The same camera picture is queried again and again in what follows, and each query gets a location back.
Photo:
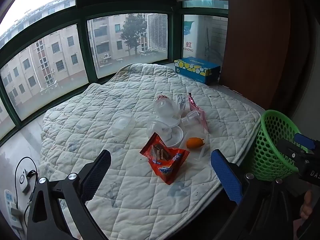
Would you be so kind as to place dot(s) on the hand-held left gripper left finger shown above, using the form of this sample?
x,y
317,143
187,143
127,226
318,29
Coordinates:
x,y
96,172

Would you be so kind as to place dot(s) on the grey louvred panel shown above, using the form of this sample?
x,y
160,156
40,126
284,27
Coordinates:
x,y
157,32

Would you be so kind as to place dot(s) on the clear square plastic container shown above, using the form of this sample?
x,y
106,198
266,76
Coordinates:
x,y
122,127

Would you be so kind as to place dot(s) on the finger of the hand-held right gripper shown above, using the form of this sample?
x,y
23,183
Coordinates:
x,y
303,141
290,151

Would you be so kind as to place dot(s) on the orange snack wrapper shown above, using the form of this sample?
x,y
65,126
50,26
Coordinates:
x,y
165,170

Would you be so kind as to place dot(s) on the blue tissue box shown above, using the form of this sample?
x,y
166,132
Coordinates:
x,y
197,70

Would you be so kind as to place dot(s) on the clear cup with red foil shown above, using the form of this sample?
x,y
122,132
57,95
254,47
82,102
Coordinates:
x,y
162,108

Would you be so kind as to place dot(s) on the white quilted mat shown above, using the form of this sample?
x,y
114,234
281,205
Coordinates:
x,y
125,92

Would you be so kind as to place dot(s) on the green window frame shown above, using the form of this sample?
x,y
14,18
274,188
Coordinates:
x,y
82,12

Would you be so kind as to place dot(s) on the beige apartment building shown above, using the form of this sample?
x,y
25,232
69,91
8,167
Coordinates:
x,y
62,52

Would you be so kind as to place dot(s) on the clear plastic lid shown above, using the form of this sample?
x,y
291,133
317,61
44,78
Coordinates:
x,y
156,127

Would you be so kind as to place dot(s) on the green plastic basket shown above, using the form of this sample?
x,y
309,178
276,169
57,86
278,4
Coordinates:
x,y
265,150

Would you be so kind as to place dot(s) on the person's right hand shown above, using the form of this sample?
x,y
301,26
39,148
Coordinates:
x,y
306,207

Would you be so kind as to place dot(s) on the brown wooden cabinet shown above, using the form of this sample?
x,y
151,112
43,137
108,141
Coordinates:
x,y
257,42

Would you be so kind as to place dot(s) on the white power strip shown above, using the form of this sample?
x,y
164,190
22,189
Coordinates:
x,y
10,200

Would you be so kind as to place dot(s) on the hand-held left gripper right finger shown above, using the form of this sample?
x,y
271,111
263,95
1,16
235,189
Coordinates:
x,y
226,177

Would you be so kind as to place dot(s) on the clear plastic wrapper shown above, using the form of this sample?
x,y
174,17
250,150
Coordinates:
x,y
203,155

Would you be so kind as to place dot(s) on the tree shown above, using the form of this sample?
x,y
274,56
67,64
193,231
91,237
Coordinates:
x,y
133,32

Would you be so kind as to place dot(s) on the pink snack wrapper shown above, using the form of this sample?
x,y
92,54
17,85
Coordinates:
x,y
193,106

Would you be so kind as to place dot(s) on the white plastic lid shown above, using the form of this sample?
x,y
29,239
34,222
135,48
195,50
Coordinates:
x,y
175,136

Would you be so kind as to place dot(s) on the white foil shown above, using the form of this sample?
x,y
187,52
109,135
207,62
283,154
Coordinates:
x,y
180,100

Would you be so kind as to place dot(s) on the white charger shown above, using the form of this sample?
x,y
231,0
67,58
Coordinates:
x,y
23,181

